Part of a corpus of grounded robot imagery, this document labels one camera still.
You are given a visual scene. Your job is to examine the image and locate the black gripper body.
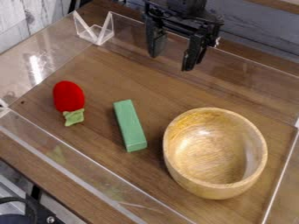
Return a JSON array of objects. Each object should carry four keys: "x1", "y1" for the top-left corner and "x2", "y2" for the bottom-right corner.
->
[{"x1": 144, "y1": 0, "x2": 224, "y2": 46}]

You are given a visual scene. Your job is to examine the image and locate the black clamp under table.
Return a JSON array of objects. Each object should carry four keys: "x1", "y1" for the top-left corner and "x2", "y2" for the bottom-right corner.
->
[{"x1": 0, "y1": 186, "x2": 65, "y2": 224}]

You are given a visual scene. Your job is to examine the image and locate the green rectangular block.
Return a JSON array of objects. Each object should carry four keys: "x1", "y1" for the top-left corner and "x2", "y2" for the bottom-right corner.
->
[{"x1": 114, "y1": 100, "x2": 147, "y2": 152}]

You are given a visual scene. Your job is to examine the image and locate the wooden bowl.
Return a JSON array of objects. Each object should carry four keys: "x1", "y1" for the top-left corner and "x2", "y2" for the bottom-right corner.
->
[{"x1": 163, "y1": 108, "x2": 267, "y2": 200}]

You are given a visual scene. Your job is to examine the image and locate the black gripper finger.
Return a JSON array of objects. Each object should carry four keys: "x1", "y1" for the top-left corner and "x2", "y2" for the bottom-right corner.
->
[
  {"x1": 182, "y1": 33, "x2": 207, "y2": 71},
  {"x1": 144, "y1": 16, "x2": 167, "y2": 58}
]

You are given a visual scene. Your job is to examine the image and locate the red plush strawberry toy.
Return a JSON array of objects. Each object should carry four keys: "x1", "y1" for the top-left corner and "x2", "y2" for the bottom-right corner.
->
[{"x1": 52, "y1": 80, "x2": 85, "y2": 127}]

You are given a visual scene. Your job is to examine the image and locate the clear acrylic corner bracket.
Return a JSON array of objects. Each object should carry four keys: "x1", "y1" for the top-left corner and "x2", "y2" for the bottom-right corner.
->
[{"x1": 72, "y1": 11, "x2": 115, "y2": 46}]

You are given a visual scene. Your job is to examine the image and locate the clear acrylic tray wall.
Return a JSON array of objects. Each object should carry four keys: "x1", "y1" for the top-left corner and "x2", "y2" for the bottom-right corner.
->
[{"x1": 0, "y1": 13, "x2": 299, "y2": 224}]

